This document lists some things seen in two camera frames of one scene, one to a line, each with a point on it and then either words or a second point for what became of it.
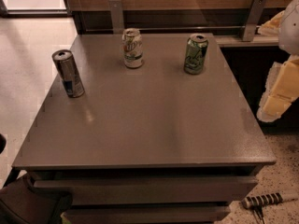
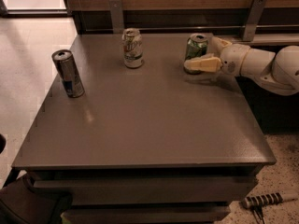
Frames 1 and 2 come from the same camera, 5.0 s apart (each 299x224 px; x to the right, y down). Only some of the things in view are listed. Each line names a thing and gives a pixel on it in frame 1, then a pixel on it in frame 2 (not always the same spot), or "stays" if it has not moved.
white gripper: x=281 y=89 to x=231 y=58
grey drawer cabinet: x=149 y=145 stays
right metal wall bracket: x=258 y=7 stays
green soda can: x=194 y=54 stays
